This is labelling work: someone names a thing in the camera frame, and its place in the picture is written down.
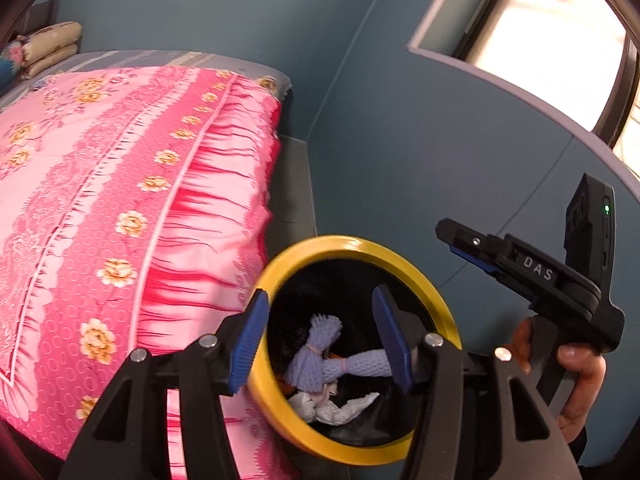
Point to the black bin with yellow rim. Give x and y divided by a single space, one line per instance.
325 280

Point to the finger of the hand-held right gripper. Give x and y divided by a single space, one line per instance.
465 237
480 265

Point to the person's right hand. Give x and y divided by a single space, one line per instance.
585 385

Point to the beige floral folded quilt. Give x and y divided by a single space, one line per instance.
50 45

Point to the grey padded headboard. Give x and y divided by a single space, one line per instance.
45 12

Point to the window with grey frame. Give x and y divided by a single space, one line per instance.
550 25

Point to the blue floral pillow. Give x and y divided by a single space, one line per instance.
7 57

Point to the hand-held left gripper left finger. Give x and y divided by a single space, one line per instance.
247 345

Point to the purple foam fruit net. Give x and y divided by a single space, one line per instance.
360 365
312 360

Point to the pink floral blanket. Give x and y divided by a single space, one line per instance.
125 160

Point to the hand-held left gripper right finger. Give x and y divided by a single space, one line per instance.
392 340

